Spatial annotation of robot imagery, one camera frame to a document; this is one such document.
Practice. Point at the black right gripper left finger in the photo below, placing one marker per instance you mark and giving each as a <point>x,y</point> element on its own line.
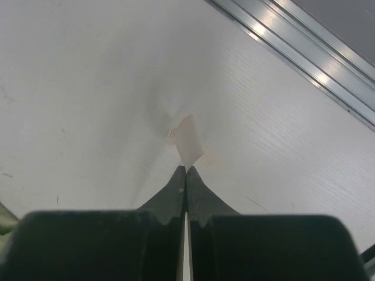
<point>168,203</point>

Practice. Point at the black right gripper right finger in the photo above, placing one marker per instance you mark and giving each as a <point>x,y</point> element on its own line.
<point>202,203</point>

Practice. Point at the cream ribbon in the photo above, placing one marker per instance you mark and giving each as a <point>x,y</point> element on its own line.
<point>187,138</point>

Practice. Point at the green and orange wrapping paper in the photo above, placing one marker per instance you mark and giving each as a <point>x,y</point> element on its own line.
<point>8,221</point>

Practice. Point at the right aluminium frame post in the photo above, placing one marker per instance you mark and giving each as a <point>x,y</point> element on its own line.
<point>311,49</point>

